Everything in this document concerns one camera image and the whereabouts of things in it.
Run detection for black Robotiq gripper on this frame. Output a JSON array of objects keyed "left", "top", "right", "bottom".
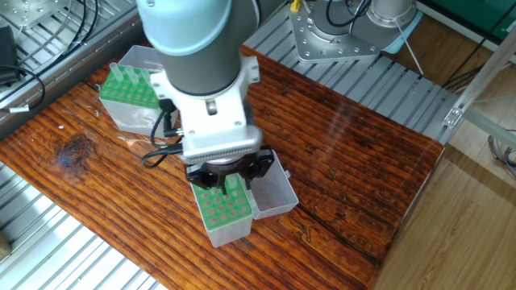
[{"left": 185, "top": 150, "right": 275, "bottom": 199}]

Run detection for clear pipette box green rack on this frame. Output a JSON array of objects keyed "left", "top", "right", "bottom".
[
  {"left": 189, "top": 150, "right": 300, "bottom": 247},
  {"left": 99, "top": 46, "right": 182, "bottom": 136}
]

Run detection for thin white plastic strip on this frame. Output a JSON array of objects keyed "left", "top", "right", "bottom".
[{"left": 395, "top": 10, "right": 427, "bottom": 80}]

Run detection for black gripper cable bundle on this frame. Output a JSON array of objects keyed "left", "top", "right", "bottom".
[{"left": 142, "top": 97, "right": 188, "bottom": 170}]

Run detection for silver robot base mount plate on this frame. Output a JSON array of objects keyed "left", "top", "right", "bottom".
[{"left": 289, "top": 8, "right": 381, "bottom": 62}]

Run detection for black cables on frame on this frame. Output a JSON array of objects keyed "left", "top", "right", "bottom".
[{"left": 0, "top": 0, "right": 106, "bottom": 114}]

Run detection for aluminium frame profile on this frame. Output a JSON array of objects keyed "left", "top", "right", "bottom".
[{"left": 442, "top": 44, "right": 516, "bottom": 162}]

